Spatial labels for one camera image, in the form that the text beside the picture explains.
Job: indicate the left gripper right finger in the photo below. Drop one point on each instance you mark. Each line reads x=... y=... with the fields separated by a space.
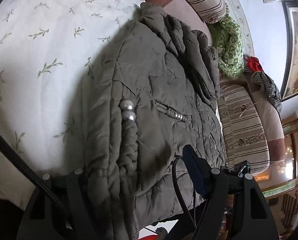
x=252 y=217

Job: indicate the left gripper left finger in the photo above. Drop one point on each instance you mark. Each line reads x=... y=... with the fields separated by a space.
x=66 y=216

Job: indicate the grey hooded puffer jacket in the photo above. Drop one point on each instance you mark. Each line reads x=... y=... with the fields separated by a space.
x=156 y=91

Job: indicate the wooden cabinet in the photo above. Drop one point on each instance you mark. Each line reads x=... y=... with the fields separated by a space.
x=279 y=182

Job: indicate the striped floral cushion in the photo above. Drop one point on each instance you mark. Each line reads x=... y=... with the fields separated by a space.
x=243 y=132

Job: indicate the checkered dark cloth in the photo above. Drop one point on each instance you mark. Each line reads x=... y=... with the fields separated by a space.
x=269 y=88

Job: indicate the framed picture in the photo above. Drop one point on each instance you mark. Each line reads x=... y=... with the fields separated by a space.
x=289 y=87

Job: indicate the red cloth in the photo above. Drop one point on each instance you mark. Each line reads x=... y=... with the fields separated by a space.
x=253 y=64

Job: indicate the green white floral cloth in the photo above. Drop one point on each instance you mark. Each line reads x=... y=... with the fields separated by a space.
x=227 y=39

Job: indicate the white leaf-print bed sheet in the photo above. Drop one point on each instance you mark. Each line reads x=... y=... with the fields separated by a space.
x=48 y=56

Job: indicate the pink and red blanket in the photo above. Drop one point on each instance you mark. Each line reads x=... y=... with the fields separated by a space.
x=184 y=12

